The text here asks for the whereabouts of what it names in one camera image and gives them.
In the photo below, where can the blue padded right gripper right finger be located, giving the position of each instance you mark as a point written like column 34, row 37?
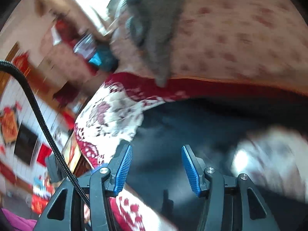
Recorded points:
column 205, row 182

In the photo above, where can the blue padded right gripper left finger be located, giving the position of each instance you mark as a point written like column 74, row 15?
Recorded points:
column 107, row 182

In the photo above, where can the black knit pants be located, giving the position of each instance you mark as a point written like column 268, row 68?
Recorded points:
column 259, row 146

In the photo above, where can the red white floral blanket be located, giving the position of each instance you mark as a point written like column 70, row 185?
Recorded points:
column 113, row 114

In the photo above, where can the teal plastic bag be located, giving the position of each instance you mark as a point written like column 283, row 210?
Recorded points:
column 97, row 54

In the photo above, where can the floral pink quilt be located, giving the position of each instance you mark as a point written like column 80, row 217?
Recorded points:
column 262, row 42

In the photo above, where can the grey fleece garment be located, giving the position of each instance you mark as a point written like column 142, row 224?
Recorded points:
column 151, row 27

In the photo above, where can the black wall television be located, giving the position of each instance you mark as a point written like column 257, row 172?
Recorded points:
column 25, row 144

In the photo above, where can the red framed wall decoration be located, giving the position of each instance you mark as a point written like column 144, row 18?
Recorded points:
column 9, row 125

